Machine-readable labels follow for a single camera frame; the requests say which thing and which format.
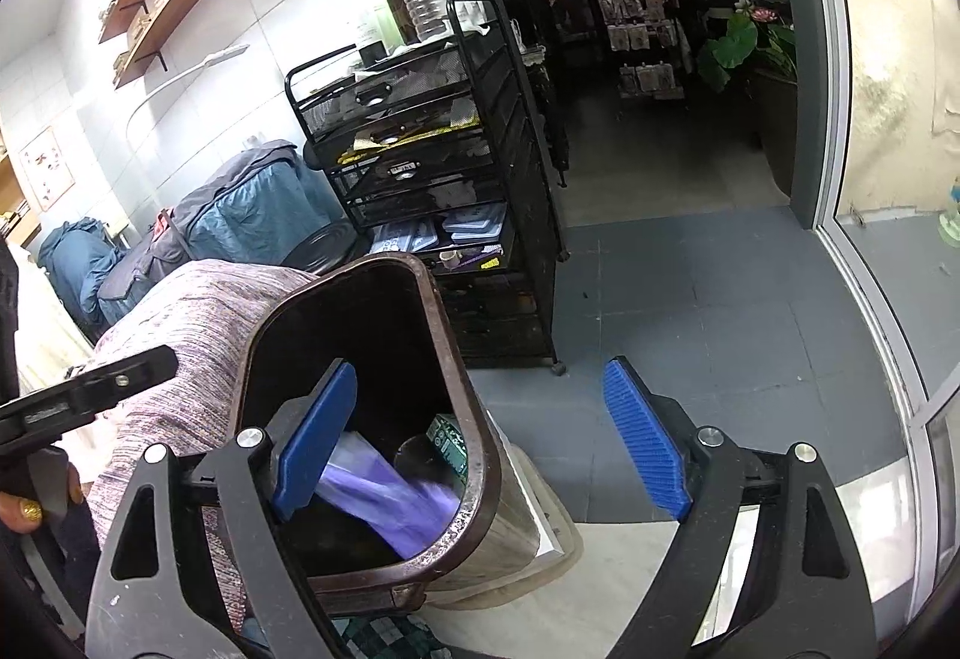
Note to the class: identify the white floor lamp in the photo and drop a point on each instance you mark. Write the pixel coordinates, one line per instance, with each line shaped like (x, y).
(210, 60)

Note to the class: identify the black round stool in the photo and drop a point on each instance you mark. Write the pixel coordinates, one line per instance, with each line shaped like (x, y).
(335, 244)

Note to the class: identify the dark brown bottle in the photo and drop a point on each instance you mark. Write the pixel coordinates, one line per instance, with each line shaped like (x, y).
(403, 21)

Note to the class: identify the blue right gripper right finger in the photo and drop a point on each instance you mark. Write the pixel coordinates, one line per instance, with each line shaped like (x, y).
(657, 459)

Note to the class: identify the purple plastic bag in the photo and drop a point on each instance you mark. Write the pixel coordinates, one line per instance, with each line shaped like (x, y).
(409, 515)

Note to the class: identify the purple striped bed cover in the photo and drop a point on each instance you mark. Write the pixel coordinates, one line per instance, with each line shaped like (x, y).
(206, 311)

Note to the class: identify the dark blue cloth pile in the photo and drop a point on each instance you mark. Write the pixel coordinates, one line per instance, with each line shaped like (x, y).
(77, 258)

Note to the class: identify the brown trash bin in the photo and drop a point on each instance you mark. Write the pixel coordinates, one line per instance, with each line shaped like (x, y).
(385, 316)

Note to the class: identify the green box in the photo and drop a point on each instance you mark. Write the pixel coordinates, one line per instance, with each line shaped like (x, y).
(445, 435)

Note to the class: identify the left hand dark glove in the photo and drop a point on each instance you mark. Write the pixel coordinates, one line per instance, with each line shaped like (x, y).
(23, 515)

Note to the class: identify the wall poster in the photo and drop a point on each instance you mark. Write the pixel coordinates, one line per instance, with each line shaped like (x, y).
(46, 168)

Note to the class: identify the black wire trolley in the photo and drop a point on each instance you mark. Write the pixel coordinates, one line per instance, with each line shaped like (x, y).
(436, 151)

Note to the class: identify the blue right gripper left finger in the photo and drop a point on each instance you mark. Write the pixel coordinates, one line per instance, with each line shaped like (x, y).
(304, 432)

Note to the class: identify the potted plant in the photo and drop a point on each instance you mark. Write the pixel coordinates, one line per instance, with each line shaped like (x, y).
(760, 36)

